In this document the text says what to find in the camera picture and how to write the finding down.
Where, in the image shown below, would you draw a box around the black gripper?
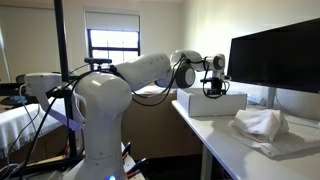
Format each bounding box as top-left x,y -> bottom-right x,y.
207,81 -> 228,97

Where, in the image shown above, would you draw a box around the white cloth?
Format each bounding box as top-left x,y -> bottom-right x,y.
231,109 -> 290,144
225,114 -> 320,158

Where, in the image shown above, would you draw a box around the white cardboard box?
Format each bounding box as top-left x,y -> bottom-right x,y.
176,87 -> 248,118

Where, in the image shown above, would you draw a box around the brown cardboard box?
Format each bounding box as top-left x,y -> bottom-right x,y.
121,83 -> 204,161

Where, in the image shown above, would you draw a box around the flat folded white cloth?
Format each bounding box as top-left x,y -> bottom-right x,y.
225,114 -> 320,158

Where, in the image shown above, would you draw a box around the grey monitor stand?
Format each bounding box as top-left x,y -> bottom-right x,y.
265,87 -> 289,127

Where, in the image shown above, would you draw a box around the black wide monitor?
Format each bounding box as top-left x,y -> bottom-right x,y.
227,18 -> 320,95

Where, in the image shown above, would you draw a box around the white desk leg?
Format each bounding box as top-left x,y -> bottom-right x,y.
199,143 -> 214,180

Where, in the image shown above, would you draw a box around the black framed window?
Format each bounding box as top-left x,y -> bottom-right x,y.
87,29 -> 142,66

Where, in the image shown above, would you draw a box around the white roller blind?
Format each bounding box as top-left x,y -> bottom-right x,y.
84,11 -> 141,33

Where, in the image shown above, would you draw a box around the black vertical pole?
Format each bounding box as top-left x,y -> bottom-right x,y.
53,0 -> 84,159

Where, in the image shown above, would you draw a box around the white articulated device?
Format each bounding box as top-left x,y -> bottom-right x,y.
23,72 -> 83,133

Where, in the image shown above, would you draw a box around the small blue item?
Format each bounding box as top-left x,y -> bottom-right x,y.
9,95 -> 28,105

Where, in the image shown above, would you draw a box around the white lace tablecloth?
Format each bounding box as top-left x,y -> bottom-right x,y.
0,98 -> 68,159

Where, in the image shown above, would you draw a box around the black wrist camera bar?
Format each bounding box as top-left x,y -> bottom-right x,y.
200,78 -> 221,84

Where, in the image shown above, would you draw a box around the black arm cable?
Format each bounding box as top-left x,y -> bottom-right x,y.
19,54 -> 231,180

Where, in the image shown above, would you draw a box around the black camera on pole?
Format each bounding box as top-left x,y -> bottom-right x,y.
83,57 -> 113,66

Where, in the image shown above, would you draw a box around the grey hanging cables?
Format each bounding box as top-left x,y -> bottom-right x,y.
0,83 -> 43,180

